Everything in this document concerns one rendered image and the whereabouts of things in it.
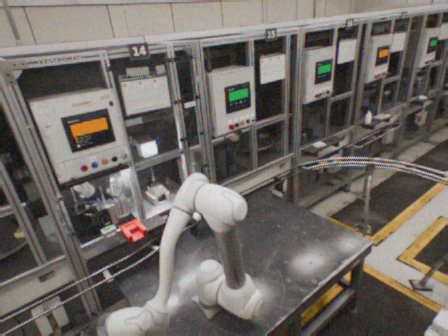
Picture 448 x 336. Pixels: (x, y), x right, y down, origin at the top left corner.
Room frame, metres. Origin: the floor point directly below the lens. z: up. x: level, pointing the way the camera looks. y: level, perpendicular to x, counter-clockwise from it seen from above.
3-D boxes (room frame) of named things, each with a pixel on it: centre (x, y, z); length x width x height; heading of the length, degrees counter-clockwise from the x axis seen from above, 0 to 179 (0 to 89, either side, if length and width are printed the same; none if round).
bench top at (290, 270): (1.58, -0.10, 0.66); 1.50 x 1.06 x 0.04; 125
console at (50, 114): (1.74, 0.80, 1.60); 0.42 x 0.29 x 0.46; 125
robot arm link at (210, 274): (1.20, 0.10, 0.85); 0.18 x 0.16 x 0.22; 49
